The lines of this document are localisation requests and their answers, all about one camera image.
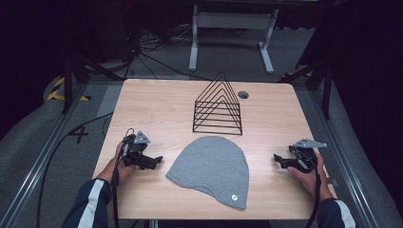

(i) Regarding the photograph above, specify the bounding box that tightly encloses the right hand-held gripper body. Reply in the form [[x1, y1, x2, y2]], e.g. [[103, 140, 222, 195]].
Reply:
[[280, 138, 328, 174]]

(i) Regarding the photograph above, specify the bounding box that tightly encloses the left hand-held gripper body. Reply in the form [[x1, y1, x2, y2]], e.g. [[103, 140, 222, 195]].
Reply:
[[122, 130, 158, 171]]

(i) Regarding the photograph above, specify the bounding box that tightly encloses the grey knit beanie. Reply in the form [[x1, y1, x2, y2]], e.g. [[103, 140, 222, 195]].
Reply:
[[165, 135, 250, 210]]

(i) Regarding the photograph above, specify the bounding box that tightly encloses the black wire triangular rack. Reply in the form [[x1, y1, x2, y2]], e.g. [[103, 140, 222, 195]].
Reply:
[[192, 71, 243, 136]]

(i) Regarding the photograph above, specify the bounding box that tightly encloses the person's left hand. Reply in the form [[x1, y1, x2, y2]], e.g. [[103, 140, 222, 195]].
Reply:
[[96, 141, 138, 185]]

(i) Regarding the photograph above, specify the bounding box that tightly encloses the person's right hand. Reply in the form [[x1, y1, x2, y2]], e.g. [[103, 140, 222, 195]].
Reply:
[[286, 153, 335, 203]]

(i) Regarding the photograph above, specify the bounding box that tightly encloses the black metal stand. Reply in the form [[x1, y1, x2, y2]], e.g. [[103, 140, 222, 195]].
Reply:
[[62, 53, 125, 114], [278, 61, 333, 121]]

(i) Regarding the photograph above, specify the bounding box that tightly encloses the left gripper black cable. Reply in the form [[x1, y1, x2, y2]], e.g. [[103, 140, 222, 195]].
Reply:
[[110, 127, 136, 228]]

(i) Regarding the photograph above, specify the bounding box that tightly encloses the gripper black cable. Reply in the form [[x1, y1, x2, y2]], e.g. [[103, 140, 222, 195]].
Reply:
[[303, 158, 322, 228], [110, 127, 136, 228]]

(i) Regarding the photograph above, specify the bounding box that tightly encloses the aluminium floor rail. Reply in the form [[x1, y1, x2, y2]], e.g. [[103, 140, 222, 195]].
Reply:
[[0, 83, 89, 228], [308, 89, 381, 228]]

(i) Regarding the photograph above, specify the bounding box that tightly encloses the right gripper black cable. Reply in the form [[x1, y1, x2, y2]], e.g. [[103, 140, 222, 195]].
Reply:
[[303, 158, 322, 228]]

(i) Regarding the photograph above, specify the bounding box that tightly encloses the black floor cable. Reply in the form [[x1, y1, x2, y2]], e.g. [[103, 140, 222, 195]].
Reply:
[[35, 111, 114, 228]]

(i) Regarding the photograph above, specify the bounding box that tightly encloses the bundle of black floor cables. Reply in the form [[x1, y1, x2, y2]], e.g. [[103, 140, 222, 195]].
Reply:
[[88, 6, 248, 80]]

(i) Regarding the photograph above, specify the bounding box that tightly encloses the white metal table frame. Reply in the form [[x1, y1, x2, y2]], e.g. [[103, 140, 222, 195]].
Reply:
[[188, 4, 280, 75]]

